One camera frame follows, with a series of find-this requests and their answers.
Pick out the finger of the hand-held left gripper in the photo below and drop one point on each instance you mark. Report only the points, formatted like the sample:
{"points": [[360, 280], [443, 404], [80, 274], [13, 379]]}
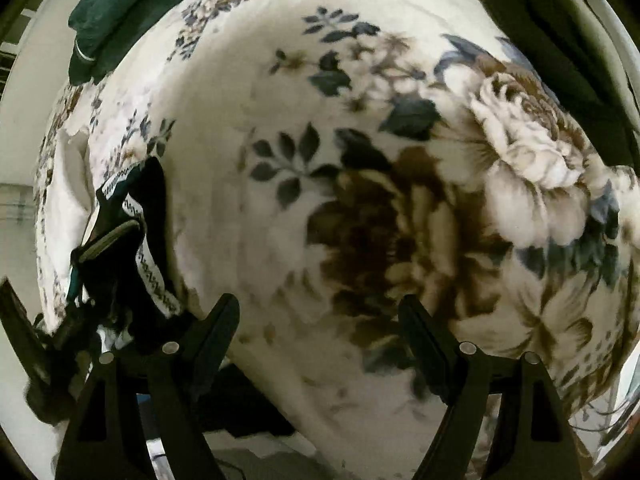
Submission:
{"points": [[107, 241]]}

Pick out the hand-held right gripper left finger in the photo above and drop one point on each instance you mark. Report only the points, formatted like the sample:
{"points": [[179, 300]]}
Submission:
{"points": [[220, 317]]}

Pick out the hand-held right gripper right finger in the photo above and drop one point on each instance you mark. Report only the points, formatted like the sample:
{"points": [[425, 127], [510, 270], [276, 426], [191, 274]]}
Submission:
{"points": [[417, 320]]}

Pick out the black garment with zigzag trim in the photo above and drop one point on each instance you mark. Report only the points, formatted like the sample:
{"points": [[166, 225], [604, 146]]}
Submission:
{"points": [[125, 290]]}

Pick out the floral printed blanket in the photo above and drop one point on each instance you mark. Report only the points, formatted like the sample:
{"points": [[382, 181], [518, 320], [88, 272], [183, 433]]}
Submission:
{"points": [[300, 185]]}

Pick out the dark green striped clothing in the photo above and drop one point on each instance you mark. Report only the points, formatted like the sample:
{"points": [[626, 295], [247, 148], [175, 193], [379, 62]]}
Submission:
{"points": [[130, 5]]}

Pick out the dark green cloth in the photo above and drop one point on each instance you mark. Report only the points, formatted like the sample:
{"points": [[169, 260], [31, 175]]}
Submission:
{"points": [[560, 55]]}

